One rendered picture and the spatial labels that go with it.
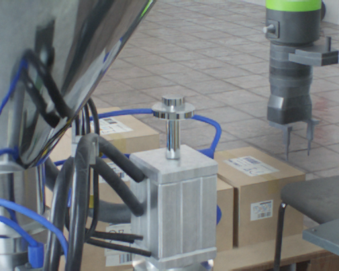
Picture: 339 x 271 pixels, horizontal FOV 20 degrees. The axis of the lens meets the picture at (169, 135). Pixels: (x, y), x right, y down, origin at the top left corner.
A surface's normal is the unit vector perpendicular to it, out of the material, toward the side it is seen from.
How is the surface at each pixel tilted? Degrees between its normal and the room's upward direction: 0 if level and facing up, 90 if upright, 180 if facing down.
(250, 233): 90
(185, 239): 90
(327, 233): 0
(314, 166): 0
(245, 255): 0
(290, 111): 90
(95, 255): 90
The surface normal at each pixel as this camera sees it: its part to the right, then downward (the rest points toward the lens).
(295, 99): 0.59, 0.18
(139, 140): 0.42, 0.26
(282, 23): -0.46, 0.25
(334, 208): 0.00, -0.96
